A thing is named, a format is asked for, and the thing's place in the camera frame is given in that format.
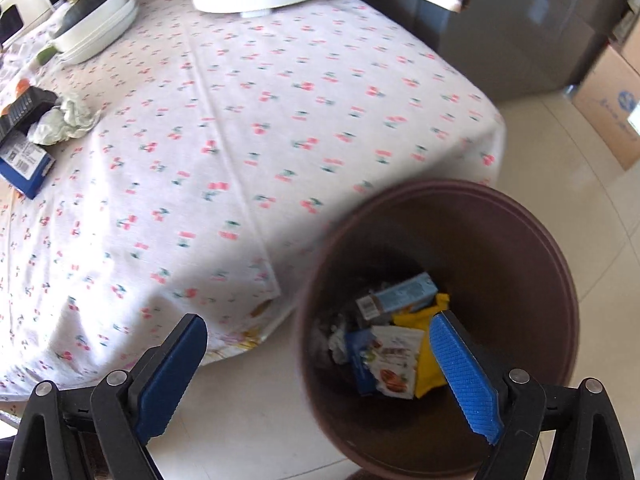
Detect yellow wrapper in bin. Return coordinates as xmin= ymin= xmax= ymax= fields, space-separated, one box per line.
xmin=393 ymin=292 xmax=450 ymax=398

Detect cherry print tablecloth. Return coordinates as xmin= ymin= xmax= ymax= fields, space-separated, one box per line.
xmin=1 ymin=0 xmax=506 ymax=406

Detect dark green squash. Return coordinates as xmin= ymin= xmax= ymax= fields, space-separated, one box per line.
xmin=51 ymin=0 xmax=122 ymax=38

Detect black plastic food tray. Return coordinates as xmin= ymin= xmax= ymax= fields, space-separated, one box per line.
xmin=0 ymin=87 xmax=58 ymax=141

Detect stacked white bowls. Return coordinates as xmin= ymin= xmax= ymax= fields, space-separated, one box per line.
xmin=51 ymin=0 xmax=139 ymax=65

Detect grey refrigerator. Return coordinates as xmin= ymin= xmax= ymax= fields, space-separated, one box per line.
xmin=362 ymin=0 xmax=627 ymax=102

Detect white snack packet in bin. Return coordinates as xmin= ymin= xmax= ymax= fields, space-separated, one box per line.
xmin=368 ymin=325 xmax=424 ymax=400

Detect brown plastic trash bin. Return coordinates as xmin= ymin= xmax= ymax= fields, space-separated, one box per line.
xmin=294 ymin=179 xmax=579 ymax=479

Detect white paper tissue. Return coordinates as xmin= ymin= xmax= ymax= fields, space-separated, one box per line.
xmin=27 ymin=93 xmax=101 ymax=146

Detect light blue carton in bin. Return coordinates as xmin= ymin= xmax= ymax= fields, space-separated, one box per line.
xmin=356 ymin=272 xmax=438 ymax=321

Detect green cucumber piece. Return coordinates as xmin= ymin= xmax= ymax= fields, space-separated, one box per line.
xmin=36 ymin=46 xmax=58 ymax=66

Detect blue cardboard box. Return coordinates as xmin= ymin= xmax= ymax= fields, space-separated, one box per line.
xmin=0 ymin=131 xmax=55 ymax=200

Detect brown cardboard box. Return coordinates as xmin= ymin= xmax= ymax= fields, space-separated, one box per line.
xmin=573 ymin=46 xmax=639 ymax=170

